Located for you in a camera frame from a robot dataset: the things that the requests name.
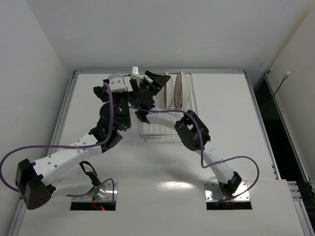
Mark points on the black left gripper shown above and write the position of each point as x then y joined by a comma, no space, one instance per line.
100,91

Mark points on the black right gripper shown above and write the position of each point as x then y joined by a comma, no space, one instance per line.
146,86

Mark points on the floral plate with orange rim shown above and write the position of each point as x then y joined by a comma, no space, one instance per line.
167,94

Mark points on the white plate with brown rim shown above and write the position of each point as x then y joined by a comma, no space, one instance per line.
181,90

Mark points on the silver wire dish rack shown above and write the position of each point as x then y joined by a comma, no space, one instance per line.
163,127

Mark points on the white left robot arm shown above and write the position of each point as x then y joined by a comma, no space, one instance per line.
64,172

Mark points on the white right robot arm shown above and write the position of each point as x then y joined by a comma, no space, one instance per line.
192,132

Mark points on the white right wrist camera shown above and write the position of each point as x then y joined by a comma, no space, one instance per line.
134,74

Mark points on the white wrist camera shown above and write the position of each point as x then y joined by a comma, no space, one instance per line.
134,74
117,83

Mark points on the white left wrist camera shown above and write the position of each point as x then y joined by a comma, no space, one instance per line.
117,83

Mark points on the left steel base plate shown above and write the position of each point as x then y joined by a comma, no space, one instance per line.
106,194

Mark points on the steel base plate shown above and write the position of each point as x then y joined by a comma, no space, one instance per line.
213,193
106,194

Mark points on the right steel base plate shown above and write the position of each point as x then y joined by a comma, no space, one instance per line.
213,193

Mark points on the aluminium table edge rail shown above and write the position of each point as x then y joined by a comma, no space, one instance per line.
21,208

